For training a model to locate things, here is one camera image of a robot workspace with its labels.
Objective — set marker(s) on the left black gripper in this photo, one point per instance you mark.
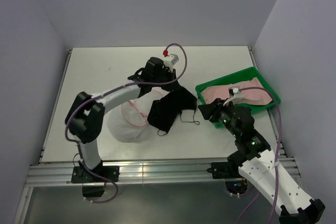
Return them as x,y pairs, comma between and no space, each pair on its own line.
171,73

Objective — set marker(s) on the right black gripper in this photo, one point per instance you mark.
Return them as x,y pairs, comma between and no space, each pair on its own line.
213,109

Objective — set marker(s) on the black bra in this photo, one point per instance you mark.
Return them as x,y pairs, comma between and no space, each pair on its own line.
164,111

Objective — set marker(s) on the pink bra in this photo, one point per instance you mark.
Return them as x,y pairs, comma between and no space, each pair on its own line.
251,96

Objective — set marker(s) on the white mesh laundry bag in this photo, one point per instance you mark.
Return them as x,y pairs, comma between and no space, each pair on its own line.
128,123

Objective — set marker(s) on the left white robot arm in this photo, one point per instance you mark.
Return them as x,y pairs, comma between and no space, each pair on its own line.
84,120

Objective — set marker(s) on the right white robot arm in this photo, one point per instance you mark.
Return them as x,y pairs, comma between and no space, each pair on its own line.
255,161

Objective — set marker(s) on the green plastic tray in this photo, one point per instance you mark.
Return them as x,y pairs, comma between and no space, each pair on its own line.
242,75

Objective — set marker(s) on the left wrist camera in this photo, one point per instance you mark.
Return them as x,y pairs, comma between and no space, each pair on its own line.
170,60

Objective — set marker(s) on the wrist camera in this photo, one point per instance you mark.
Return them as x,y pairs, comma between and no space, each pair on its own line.
170,60
235,95

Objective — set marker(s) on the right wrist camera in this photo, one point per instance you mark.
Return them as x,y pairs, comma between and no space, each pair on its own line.
235,95

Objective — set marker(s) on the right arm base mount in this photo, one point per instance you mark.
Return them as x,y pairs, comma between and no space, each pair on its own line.
223,171

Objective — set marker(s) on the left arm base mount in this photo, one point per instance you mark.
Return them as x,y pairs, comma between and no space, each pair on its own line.
94,182

